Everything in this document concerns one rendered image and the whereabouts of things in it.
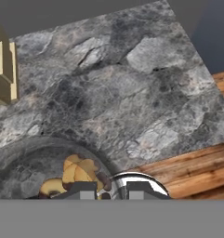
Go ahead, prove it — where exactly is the clear jar with brown contents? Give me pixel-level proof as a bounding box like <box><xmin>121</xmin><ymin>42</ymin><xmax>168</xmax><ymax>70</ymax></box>
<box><xmin>0</xmin><ymin>136</ymin><xmax>120</xmax><ymax>201</ymax></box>

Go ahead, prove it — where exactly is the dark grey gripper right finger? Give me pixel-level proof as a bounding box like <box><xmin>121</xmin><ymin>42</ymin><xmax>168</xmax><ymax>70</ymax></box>
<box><xmin>125</xmin><ymin>181</ymin><xmax>171</xmax><ymax>201</ymax></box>

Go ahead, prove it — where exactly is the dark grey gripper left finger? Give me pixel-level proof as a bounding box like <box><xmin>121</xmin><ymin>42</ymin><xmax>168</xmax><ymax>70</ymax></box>
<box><xmin>59</xmin><ymin>181</ymin><xmax>99</xmax><ymax>201</ymax></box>

